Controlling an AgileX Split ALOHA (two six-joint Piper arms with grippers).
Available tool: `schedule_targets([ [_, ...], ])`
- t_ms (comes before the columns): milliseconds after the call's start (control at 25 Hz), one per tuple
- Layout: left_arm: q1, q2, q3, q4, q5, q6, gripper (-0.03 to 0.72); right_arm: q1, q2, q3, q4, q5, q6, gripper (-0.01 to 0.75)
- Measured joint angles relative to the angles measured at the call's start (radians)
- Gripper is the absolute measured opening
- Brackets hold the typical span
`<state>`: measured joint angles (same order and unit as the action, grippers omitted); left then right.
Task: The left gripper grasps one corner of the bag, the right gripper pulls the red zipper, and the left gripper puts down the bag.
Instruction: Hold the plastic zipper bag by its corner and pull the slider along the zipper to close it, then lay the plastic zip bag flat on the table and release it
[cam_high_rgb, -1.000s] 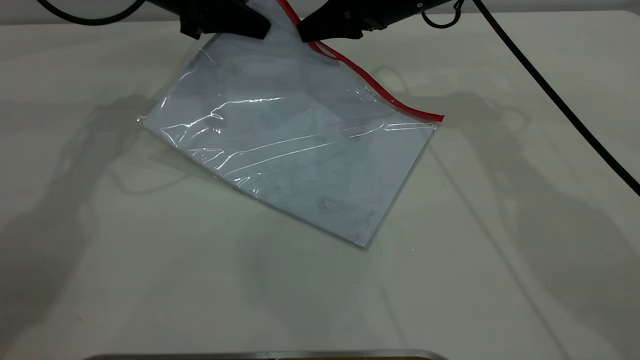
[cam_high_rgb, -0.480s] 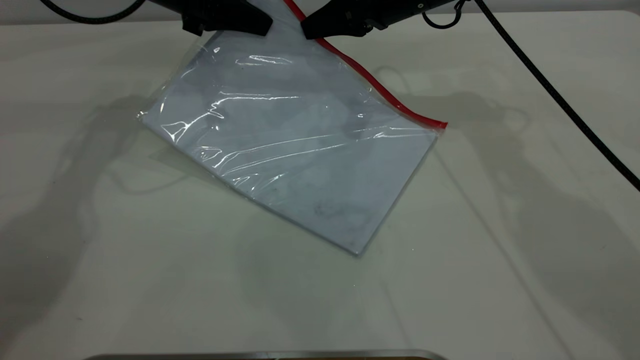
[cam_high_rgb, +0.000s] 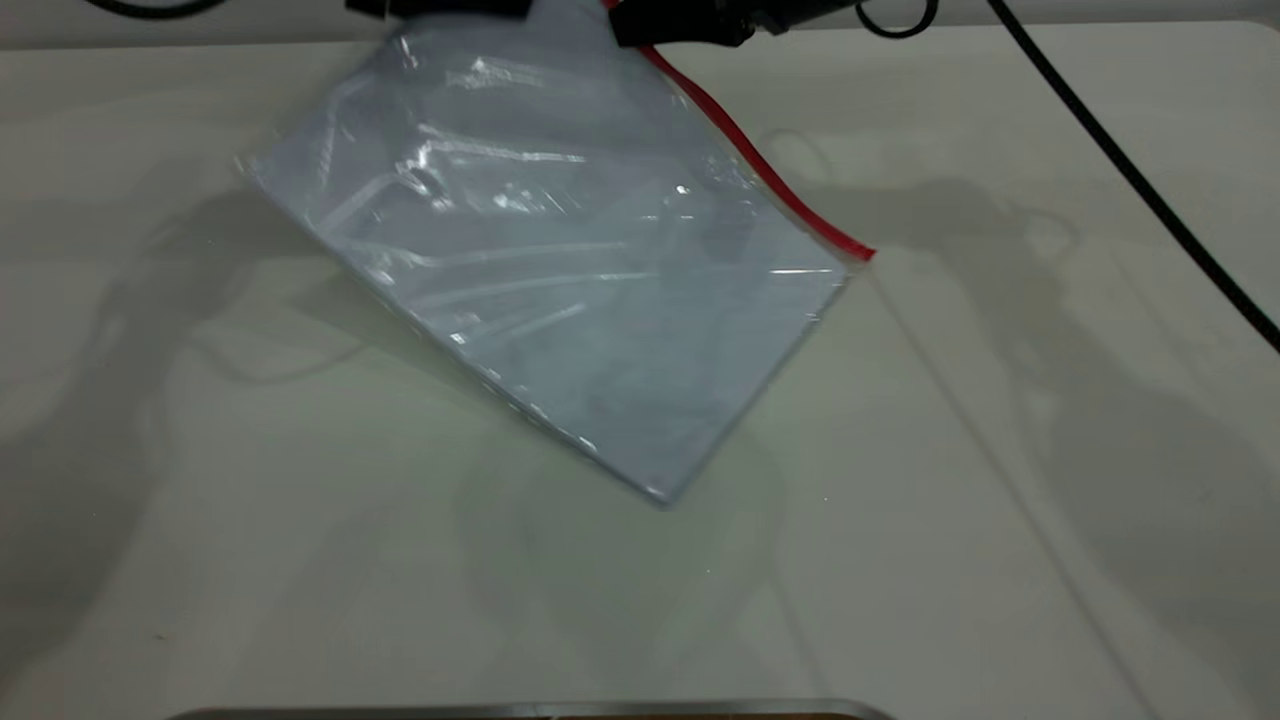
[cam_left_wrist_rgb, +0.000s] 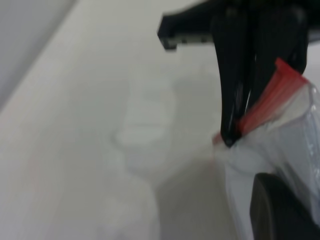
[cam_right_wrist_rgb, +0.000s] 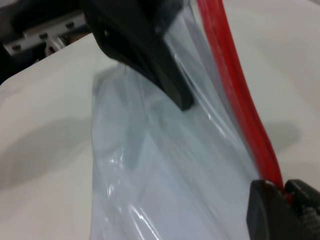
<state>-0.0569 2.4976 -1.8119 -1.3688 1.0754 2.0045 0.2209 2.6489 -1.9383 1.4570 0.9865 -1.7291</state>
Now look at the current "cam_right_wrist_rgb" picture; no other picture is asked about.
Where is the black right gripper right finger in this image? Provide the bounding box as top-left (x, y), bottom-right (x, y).
top-left (284, 179), bottom-right (320, 240)

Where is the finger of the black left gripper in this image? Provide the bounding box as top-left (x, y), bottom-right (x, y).
top-left (159, 0), bottom-right (192, 38)
top-left (82, 0), bottom-right (195, 112)

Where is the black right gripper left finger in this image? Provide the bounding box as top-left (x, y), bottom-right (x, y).
top-left (246, 179), bottom-right (293, 240)

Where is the clear plastic bag red zipper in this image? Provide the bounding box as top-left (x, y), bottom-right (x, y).
top-left (91, 0), bottom-right (286, 240)

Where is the aluminium frame with screws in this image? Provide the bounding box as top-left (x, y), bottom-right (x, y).
top-left (3, 13), bottom-right (88, 60)

